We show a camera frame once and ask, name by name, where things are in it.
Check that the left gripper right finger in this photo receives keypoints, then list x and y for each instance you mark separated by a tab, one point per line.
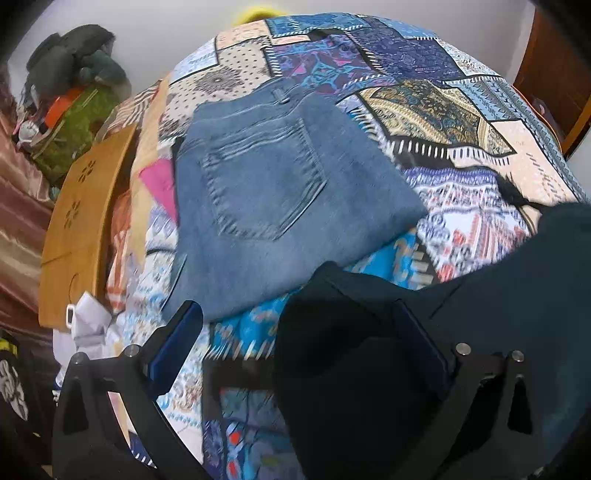
487	427

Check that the dark teal pants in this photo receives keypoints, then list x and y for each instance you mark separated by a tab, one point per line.
358	394

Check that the grey white cloth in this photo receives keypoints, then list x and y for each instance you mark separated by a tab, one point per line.
96	332

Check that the small white device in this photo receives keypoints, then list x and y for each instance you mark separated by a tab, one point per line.
70	316

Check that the wooden lap desk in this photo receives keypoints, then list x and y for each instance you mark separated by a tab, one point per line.
75	252

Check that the beige orange blanket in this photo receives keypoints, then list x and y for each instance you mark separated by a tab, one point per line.
129	220

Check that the striped pink curtain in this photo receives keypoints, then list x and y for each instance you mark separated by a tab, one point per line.
26	209

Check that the patchwork patterned bedspread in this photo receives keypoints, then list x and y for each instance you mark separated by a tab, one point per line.
447	121

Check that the magenta garment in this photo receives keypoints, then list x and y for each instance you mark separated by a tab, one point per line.
158	178

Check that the green storage basket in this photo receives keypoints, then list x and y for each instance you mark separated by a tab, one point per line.
73	133

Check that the folded blue jeans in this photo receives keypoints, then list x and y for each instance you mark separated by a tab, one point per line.
270	186

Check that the orange box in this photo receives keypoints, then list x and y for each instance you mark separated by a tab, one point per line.
60	105

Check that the wooden wardrobe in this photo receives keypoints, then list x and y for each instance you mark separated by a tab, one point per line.
555	80

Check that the dark jacket pile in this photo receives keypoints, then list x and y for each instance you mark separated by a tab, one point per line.
83	54

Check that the yellow foam footboard pad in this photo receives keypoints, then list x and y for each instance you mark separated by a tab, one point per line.
256	13

